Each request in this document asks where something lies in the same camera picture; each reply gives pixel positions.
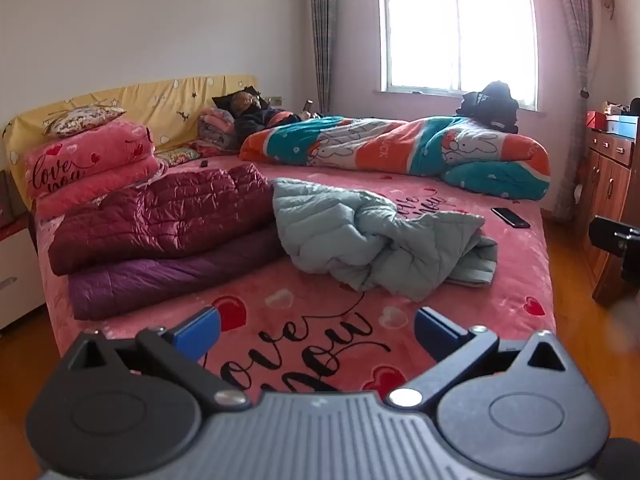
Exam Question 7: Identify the black bag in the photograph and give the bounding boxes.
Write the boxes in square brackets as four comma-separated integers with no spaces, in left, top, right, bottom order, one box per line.
[459,81,521,135]

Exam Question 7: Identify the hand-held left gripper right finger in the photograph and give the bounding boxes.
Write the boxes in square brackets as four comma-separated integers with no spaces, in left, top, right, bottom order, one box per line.
[386,306,569,409]

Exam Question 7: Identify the maroon down coat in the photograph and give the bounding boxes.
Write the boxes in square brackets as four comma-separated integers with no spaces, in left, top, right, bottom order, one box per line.
[47,162,281,277]

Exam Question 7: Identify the yellow printed headboard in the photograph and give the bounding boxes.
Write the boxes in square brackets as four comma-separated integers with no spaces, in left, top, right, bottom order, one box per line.
[2,74,258,198]

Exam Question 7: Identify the black pillow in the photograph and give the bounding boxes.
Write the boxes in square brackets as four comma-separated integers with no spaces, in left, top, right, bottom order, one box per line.
[211,87,266,111]

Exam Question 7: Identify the pink heart bed blanket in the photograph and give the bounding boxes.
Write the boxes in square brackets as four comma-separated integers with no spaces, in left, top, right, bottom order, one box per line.
[32,152,556,396]

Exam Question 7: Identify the folded pink grey blanket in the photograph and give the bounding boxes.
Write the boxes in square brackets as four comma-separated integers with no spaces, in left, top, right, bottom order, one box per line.
[197,108,241,153]

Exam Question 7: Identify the orange teal rabbit quilt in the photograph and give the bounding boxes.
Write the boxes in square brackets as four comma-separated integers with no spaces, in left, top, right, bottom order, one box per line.
[239,116,551,202]

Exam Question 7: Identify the window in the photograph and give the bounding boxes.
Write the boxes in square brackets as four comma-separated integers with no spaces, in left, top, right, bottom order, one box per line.
[376,0,541,111]

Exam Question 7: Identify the black smartphone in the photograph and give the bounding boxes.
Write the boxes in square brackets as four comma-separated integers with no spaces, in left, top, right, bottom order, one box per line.
[491,207,531,229]

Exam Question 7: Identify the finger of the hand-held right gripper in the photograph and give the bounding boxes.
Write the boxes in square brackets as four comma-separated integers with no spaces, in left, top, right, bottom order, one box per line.
[588,215,640,283]

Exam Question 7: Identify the wooden cabinet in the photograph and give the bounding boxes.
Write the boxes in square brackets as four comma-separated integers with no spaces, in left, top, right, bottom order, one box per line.
[575,127,640,308]

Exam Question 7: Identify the folded pink heart blanket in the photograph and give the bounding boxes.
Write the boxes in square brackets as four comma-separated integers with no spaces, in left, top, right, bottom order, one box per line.
[24,119,168,218]

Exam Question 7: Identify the purple down coat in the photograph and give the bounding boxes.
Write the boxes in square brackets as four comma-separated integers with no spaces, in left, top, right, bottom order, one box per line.
[67,222,291,322]

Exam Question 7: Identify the white nightstand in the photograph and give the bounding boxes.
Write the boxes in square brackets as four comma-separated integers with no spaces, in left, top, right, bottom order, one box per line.
[0,170,48,332]

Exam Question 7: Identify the light green down coat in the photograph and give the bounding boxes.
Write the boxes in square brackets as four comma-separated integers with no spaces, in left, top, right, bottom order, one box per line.
[271,177,499,303]

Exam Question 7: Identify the green red floral cushion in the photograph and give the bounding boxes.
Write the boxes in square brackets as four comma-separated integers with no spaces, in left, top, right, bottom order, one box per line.
[155,142,211,167]

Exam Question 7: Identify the grey checked curtain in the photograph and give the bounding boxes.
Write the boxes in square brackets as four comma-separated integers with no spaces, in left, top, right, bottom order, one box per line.
[308,0,341,116]
[550,0,596,221]

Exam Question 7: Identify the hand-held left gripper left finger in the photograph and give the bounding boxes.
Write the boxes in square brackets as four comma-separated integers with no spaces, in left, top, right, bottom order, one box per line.
[62,306,251,409]

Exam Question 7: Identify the floral pillow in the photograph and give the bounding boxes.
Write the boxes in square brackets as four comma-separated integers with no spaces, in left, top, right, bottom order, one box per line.
[44,105,127,139]

